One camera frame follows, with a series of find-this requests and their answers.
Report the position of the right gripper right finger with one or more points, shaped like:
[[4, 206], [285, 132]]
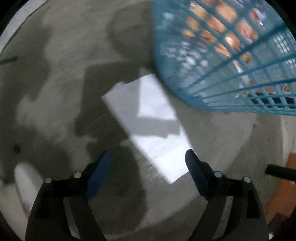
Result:
[[233, 211]]

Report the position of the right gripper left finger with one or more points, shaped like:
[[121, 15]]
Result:
[[61, 209]]

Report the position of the pink orange snack bag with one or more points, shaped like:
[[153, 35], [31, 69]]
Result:
[[227, 13]]

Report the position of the blue mesh trash basket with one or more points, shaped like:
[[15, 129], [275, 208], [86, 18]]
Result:
[[259, 78]]

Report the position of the white paper sheet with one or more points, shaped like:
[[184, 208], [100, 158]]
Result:
[[144, 111]]

